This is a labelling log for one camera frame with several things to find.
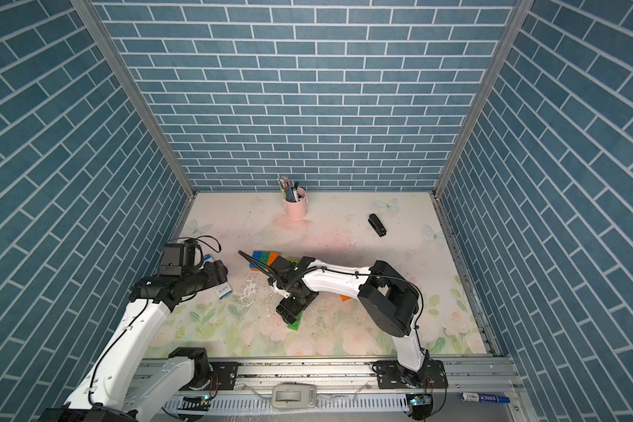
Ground white blue small box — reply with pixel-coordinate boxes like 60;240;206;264
216;282;233;300

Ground white handheld device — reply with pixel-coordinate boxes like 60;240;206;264
271;383;318;411

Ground pink pen cup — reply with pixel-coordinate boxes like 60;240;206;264
283;187;309;221

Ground dark green lego brick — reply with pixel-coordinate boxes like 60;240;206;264
260;251;270;265

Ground black stapler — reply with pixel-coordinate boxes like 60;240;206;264
367;214;387;237

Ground blue white marker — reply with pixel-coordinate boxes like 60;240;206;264
460;392;511;404

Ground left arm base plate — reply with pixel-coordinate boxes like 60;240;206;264
186;362;239;392

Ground pens in cup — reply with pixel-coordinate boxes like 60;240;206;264
278;176;302;203

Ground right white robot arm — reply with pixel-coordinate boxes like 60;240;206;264
264;257;429;388

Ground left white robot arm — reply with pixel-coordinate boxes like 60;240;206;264
40;235;228;421

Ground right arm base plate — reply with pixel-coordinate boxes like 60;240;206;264
372;359;448;390

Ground blue lego brick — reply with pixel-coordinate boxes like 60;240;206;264
250;251;263;271

